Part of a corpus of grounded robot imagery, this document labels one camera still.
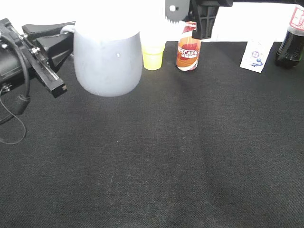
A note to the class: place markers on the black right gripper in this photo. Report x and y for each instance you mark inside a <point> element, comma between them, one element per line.
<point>204,12</point>

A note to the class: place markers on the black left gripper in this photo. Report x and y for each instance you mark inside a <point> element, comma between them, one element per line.
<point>44,51</point>

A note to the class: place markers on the grey ceramic mug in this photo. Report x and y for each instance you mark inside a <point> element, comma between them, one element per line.
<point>106,67</point>

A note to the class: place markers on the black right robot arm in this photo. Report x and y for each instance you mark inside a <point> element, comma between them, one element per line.
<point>230,20</point>

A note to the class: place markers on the yellow paper cup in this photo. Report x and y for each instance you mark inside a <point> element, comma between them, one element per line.
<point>152,54</point>

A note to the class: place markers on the Nescafe coffee bottle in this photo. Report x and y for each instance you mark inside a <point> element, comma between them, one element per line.
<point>188,51</point>

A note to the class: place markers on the white blueberry milk carton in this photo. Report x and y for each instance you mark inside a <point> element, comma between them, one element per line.
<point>255,55</point>

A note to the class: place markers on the cola bottle red label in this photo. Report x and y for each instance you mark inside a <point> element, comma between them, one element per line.
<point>291,50</point>

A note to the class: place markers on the black tablecloth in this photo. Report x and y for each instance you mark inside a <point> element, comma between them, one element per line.
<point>218,147</point>

